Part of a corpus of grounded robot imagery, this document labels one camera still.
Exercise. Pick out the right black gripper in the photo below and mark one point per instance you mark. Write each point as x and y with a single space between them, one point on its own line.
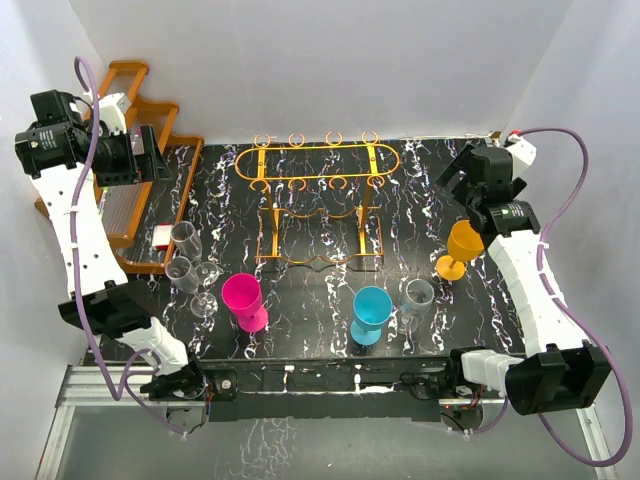
459 164

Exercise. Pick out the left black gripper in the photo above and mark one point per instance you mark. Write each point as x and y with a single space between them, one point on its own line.
146 167

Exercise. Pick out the clear flute glass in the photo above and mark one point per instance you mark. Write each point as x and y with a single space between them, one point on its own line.
184 277
187 240

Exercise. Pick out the clear flute glass front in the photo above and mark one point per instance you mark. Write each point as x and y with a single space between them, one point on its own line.
184 277

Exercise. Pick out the pink plastic wine glass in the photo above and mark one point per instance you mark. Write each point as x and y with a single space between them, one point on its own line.
242 294

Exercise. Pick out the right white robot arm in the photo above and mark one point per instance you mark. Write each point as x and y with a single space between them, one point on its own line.
561 369

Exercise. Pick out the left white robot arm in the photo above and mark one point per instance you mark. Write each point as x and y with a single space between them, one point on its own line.
66 157

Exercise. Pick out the orange plastic wine glass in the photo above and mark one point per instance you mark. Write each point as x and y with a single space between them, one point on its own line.
464 244

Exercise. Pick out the clear grey wine glass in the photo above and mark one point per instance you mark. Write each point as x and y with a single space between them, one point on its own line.
415 302

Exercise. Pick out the blue plastic wine glass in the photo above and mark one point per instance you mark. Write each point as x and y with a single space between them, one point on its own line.
372 308

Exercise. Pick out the orange wooden stepped shelf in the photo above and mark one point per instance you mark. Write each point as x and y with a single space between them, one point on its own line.
129 213

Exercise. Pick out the small red white box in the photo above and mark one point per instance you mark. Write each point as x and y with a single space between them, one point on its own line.
161 236

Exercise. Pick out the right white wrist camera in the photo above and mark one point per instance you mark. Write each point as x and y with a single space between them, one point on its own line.
522 152

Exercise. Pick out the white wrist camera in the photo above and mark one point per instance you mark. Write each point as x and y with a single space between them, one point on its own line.
522 152
112 111

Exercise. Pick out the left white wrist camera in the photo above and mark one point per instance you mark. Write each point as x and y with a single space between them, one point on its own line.
112 111

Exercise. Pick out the gold wire wine glass rack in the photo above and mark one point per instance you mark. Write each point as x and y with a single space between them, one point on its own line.
333 182

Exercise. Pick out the black table front rail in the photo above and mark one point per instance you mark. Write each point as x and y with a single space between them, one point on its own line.
416 388

